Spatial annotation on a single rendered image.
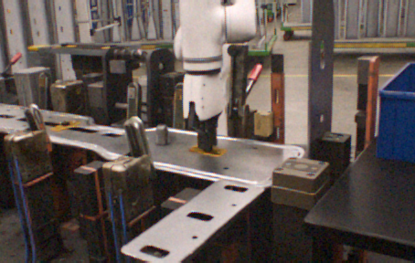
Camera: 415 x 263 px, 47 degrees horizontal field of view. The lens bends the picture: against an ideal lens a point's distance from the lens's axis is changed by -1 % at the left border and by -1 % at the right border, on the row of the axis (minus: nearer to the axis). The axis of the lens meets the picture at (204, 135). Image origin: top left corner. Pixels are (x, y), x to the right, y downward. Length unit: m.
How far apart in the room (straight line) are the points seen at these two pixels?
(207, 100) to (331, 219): 0.41
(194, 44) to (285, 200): 0.37
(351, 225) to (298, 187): 0.13
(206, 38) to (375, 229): 0.50
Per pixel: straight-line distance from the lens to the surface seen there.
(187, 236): 0.74
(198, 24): 0.97
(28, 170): 1.21
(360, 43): 7.77
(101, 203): 1.09
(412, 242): 0.69
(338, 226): 0.71
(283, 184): 0.81
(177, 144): 1.13
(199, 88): 0.99
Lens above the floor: 1.37
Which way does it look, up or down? 18 degrees down
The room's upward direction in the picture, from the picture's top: 3 degrees counter-clockwise
